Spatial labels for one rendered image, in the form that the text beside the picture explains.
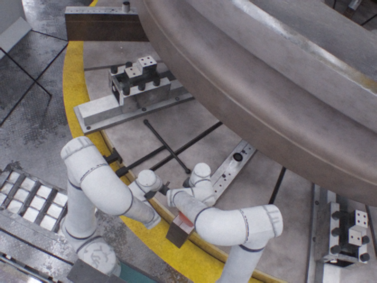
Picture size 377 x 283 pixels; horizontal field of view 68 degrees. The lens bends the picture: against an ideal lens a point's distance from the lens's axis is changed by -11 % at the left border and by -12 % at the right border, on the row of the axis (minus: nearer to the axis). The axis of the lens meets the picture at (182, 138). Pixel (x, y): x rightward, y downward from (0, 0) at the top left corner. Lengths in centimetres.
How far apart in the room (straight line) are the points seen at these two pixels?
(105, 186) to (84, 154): 13
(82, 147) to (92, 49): 259
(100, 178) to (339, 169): 160
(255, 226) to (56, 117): 265
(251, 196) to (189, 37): 139
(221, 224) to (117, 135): 191
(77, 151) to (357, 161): 178
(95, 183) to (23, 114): 254
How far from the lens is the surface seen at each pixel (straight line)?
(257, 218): 104
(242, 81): 215
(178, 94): 303
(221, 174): 226
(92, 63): 338
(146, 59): 265
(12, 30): 439
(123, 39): 363
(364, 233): 267
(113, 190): 98
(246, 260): 118
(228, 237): 101
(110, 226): 274
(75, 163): 102
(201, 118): 298
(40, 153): 313
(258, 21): 175
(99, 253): 149
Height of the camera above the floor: 260
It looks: 55 degrees down
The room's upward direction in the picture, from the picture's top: 17 degrees clockwise
